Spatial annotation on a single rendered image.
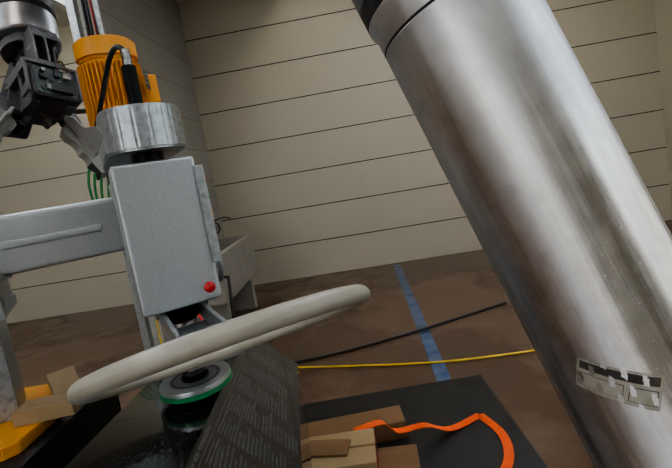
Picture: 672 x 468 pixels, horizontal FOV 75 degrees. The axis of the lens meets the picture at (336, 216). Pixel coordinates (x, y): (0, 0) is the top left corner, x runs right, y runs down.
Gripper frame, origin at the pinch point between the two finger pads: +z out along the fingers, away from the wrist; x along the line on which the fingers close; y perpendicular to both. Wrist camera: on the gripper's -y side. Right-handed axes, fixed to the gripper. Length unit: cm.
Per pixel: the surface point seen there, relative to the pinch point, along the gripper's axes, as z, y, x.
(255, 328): 30.6, 20.9, 9.8
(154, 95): -83, -73, 82
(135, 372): 30.7, 9.5, 0.8
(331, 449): 83, -85, 134
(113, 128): -34, -33, 34
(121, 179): -21, -38, 35
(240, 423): 50, -50, 62
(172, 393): 35, -61, 50
